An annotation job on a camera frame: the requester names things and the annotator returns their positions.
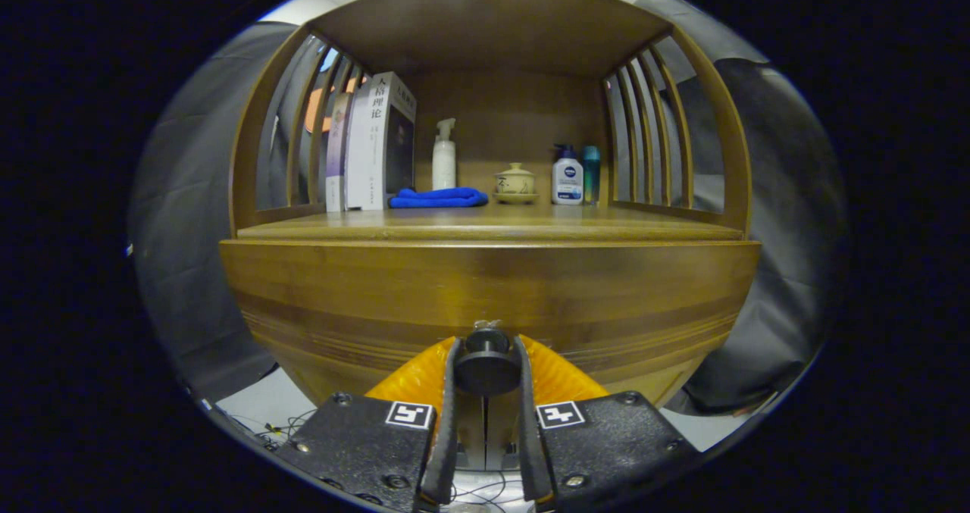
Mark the wooden cabinet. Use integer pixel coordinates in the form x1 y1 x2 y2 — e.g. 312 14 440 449
220 0 762 472

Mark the beige lidded tea bowl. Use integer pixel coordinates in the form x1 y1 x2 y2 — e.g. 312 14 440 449
493 162 540 205

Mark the wooden cabinet door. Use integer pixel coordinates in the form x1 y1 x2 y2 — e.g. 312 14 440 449
486 396 524 471
457 396 487 471

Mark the black drawer knob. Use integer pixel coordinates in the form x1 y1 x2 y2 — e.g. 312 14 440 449
452 327 524 398

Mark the thin white book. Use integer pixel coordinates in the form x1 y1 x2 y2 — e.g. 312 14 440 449
343 81 374 211

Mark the wooden drawer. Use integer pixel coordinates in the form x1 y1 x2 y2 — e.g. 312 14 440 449
220 239 762 409

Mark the wooden countertop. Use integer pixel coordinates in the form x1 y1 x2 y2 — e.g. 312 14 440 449
236 201 745 242

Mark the purple spined book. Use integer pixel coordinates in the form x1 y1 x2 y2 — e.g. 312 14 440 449
325 91 355 213

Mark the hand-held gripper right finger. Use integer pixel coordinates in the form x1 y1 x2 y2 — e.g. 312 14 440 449
514 335 698 508

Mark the thick white book dark cover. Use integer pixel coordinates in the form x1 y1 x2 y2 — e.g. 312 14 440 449
361 71 418 211

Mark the white pump bottle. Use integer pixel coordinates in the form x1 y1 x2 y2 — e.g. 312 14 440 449
432 117 458 191

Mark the teal bottle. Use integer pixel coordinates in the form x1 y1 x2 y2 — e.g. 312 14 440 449
581 145 602 205

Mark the white lotion bottle blue cap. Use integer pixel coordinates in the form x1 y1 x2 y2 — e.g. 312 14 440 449
551 144 584 206

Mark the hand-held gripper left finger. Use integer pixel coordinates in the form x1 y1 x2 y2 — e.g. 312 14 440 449
277 336 462 512

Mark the folded blue cloth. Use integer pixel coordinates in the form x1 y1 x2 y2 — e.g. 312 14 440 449
388 186 490 209

